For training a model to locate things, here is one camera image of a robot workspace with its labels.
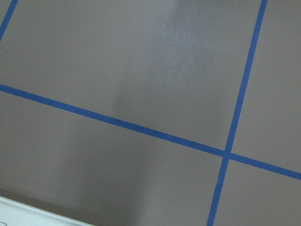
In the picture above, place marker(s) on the cream rabbit tray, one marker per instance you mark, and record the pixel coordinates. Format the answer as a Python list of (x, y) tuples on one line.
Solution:
[(14, 213)]

